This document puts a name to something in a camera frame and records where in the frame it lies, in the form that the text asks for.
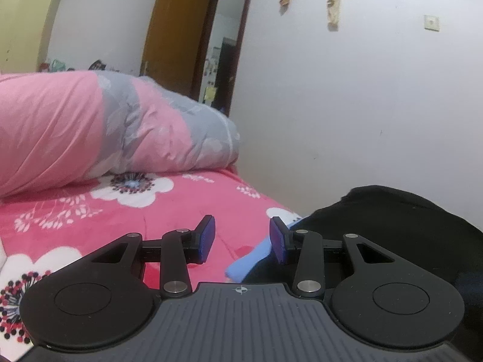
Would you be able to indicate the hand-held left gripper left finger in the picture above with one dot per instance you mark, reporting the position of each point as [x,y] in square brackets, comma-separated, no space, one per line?
[205,239]

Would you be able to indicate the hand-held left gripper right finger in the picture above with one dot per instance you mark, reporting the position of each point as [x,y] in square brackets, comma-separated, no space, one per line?
[278,241]

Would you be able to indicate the black t-shirt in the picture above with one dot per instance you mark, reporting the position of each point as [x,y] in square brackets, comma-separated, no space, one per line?
[396,218]

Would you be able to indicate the blue folded cloth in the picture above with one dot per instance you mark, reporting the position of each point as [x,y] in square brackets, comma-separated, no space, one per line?
[245,264]

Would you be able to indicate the pink floral blanket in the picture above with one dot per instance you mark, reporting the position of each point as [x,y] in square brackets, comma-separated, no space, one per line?
[113,226]

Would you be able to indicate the pink grey duvet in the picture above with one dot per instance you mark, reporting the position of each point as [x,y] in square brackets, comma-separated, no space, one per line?
[75,120]

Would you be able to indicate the dark cloth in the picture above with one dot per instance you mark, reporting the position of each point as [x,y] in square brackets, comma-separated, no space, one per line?
[97,65]

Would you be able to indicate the wooden door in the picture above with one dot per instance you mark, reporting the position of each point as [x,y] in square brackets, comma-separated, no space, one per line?
[177,26]

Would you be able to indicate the pale yellow wardrobe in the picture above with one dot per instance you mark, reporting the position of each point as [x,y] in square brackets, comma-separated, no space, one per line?
[26,22]

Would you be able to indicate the long beige wall hanging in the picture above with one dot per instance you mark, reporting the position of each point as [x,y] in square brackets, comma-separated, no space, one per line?
[334,3]

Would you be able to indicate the white wall switch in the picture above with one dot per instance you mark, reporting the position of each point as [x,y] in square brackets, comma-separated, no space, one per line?
[432,22]

